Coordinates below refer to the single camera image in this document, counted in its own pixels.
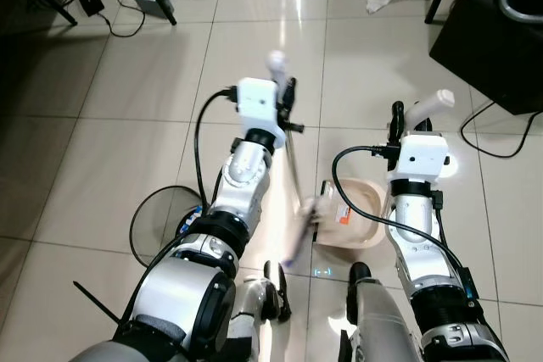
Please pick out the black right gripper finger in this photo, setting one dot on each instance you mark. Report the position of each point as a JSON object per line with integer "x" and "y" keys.
{"x": 396, "y": 116}

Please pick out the grey robot left leg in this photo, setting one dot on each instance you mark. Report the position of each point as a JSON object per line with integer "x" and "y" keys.
{"x": 254, "y": 303}

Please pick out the broom with metal stick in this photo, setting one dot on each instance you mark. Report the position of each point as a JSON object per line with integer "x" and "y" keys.
{"x": 297, "y": 171}

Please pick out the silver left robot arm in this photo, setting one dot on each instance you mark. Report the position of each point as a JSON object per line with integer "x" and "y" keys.
{"x": 182, "y": 294}

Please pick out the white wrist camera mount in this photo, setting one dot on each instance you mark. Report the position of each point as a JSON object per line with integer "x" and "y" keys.
{"x": 424, "y": 157}
{"x": 257, "y": 106}

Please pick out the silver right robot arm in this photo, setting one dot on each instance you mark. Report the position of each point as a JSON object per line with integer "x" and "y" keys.
{"x": 428, "y": 260}

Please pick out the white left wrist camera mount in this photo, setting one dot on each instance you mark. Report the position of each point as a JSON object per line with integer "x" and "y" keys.
{"x": 257, "y": 106}

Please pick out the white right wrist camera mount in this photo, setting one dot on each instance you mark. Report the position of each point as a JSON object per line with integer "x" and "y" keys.
{"x": 424, "y": 157}

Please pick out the black box cabinet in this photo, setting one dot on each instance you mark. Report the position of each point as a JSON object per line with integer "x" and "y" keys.
{"x": 488, "y": 57}

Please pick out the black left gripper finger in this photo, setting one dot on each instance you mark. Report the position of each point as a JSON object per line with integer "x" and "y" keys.
{"x": 289, "y": 91}

